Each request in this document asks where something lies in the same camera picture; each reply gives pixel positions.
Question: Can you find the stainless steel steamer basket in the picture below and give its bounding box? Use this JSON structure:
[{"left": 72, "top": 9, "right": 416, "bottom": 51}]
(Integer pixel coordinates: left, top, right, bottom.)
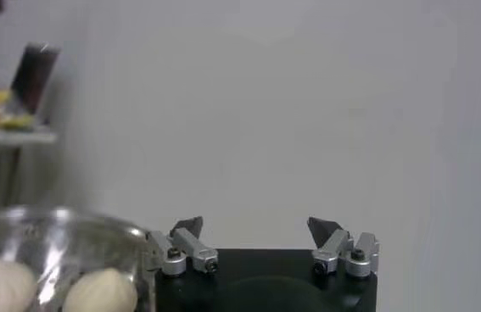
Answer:
[{"left": 0, "top": 206, "right": 159, "bottom": 312}]

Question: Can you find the small white side table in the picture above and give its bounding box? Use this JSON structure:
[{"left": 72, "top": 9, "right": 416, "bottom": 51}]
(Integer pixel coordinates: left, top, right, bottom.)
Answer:
[{"left": 0, "top": 126, "right": 59, "bottom": 209}]

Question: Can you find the small grey green device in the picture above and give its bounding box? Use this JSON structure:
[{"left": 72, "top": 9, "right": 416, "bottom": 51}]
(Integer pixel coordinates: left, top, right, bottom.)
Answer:
[{"left": 10, "top": 42, "right": 61, "bottom": 115}]

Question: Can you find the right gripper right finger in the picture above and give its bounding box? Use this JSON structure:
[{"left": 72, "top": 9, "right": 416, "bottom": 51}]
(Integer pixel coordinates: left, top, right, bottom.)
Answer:
[{"left": 306, "top": 216, "right": 380, "bottom": 279}]

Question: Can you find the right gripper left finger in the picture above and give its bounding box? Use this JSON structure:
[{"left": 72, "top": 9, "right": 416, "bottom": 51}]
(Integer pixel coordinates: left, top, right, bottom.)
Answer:
[{"left": 140, "top": 215, "right": 220, "bottom": 281}]

